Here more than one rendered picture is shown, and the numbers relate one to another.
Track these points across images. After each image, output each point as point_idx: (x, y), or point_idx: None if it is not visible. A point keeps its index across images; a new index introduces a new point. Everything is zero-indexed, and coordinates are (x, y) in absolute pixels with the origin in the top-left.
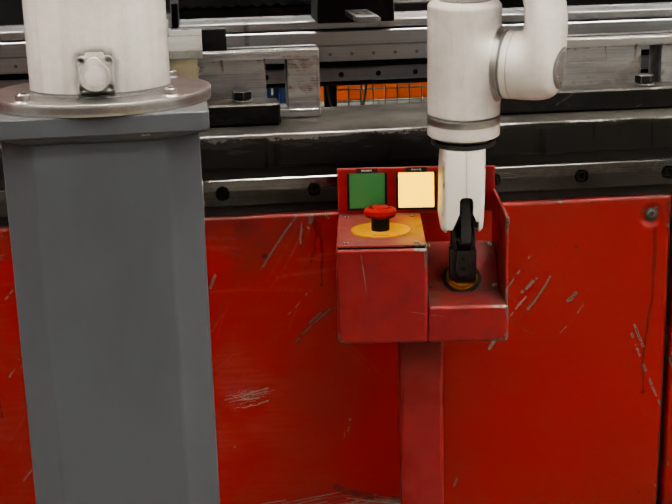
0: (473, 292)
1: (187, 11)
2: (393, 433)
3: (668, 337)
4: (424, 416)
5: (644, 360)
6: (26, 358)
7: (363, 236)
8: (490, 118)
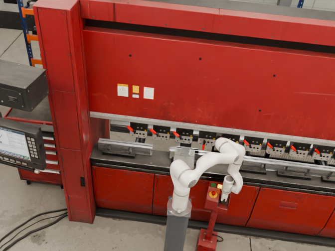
0: (224, 204)
1: None
2: None
3: (255, 201)
4: (214, 213)
5: (251, 203)
6: (166, 227)
7: (210, 196)
8: (229, 191)
